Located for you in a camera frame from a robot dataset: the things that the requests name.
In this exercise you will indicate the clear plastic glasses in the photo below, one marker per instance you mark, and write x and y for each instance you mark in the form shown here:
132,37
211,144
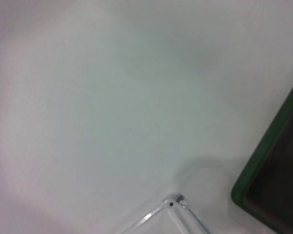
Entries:
171,204

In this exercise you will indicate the green glasses case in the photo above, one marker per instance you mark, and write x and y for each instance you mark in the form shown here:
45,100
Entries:
283,170

